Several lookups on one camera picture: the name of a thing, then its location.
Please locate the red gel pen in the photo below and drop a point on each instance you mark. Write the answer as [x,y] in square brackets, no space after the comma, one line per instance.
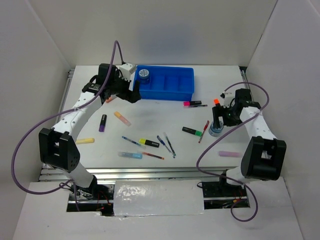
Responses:
[151,155]

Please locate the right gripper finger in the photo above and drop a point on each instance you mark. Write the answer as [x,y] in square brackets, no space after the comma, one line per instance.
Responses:
[216,114]
[227,121]

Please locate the blue plastic sorting tray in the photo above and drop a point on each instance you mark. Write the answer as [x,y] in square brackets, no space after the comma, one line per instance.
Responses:
[167,83]

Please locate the light blue highlighter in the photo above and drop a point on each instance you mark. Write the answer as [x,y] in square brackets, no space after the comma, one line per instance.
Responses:
[130,155]

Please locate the black yellow highlighter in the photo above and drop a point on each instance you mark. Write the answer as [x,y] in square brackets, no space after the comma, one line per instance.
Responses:
[149,143]

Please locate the black green highlighter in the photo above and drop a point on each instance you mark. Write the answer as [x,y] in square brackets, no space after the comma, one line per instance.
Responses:
[192,131]

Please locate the black pink highlighter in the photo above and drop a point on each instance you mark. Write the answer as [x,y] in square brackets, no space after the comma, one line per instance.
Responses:
[192,103]

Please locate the pale yellow highlighter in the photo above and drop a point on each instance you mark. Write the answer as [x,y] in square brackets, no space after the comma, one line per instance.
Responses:
[85,141]

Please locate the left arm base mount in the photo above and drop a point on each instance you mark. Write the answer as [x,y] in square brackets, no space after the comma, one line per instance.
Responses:
[101,202]

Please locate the orange cap peach highlighter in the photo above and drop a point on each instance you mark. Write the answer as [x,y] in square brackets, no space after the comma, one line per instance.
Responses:
[122,118]

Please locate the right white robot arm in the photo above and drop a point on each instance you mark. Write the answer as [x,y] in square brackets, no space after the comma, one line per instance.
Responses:
[264,156]

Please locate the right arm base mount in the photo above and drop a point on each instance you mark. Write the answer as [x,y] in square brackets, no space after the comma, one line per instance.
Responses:
[220,195]

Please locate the black orange highlighter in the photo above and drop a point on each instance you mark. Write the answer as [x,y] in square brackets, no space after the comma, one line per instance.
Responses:
[216,101]

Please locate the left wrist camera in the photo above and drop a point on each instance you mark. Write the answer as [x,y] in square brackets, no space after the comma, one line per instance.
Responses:
[127,69]

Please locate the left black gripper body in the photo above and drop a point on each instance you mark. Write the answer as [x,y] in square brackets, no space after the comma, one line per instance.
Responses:
[120,86]

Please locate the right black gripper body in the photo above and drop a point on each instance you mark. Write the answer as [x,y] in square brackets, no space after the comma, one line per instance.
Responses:
[227,112]

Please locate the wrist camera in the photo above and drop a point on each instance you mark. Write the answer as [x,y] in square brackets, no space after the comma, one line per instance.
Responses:
[127,69]
[228,99]

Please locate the lilac highlighter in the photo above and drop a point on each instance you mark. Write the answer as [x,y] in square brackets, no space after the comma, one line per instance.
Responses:
[230,154]

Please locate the red ballpoint pen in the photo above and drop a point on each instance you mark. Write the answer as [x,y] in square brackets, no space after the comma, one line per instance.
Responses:
[204,130]

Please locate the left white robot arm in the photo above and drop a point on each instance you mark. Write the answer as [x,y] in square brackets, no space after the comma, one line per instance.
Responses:
[57,145]

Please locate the white foil panel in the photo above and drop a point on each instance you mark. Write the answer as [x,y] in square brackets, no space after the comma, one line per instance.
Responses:
[157,198]

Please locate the dark blue pen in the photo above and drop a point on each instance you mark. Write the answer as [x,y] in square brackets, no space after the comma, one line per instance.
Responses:
[163,143]

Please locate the blue gel pen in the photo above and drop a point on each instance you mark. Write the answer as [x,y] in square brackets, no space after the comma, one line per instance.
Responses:
[131,141]

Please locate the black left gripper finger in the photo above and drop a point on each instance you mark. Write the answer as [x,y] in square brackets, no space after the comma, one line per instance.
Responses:
[136,96]
[129,96]

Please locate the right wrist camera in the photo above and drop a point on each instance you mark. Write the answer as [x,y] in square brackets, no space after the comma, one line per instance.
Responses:
[228,99]

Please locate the purple gel pen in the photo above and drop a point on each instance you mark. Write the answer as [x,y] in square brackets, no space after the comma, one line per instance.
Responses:
[196,106]

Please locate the aluminium front rail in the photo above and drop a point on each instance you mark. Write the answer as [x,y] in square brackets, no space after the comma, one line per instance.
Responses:
[50,174]

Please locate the teal gel pen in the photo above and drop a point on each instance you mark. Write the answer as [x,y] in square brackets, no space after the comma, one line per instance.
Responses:
[170,144]

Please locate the black purple highlighter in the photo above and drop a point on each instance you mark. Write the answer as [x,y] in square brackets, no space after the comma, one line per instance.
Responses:
[102,124]

